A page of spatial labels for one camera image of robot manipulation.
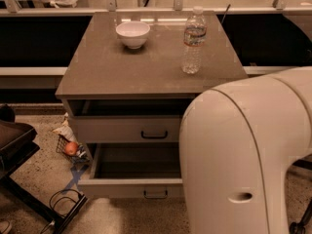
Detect grey drawer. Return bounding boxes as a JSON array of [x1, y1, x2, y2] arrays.
[[69, 116, 180, 143], [78, 142, 183, 200]]

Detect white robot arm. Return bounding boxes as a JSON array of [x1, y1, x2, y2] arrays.
[[179, 67, 312, 234]]

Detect grey drawer cabinet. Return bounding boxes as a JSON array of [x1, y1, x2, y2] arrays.
[[54, 11, 250, 148]]

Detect white ceramic bowl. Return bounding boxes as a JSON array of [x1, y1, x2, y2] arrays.
[[116, 20, 150, 49]]

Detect clear plastic water bottle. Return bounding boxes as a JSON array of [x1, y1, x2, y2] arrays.
[[181, 6, 207, 74]]

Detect crumpled snack bag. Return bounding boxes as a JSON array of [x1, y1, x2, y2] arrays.
[[53, 113, 77, 142]]

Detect red apple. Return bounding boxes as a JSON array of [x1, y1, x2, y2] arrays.
[[64, 141, 78, 156]]

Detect blue tape cross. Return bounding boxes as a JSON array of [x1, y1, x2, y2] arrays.
[[62, 165, 89, 194]]

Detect black office chair left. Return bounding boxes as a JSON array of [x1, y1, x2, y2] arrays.
[[0, 104, 87, 234]]

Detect white shoe tip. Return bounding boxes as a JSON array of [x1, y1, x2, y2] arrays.
[[0, 220, 12, 234]]

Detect black wire basket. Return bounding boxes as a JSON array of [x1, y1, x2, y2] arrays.
[[56, 136, 89, 164]]

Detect black cable on floor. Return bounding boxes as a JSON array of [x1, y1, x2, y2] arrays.
[[39, 188, 83, 234]]

